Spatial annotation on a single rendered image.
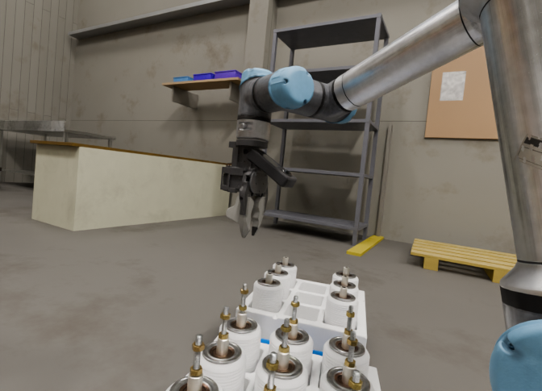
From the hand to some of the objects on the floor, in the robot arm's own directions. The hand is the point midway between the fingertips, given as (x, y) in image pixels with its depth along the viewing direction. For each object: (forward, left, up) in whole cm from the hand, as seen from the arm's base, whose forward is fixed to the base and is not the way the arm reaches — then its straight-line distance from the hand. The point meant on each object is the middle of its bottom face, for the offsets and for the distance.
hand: (252, 230), depth 71 cm
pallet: (-76, -251, -47) cm, 266 cm away
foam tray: (+1, -44, -47) cm, 64 cm away
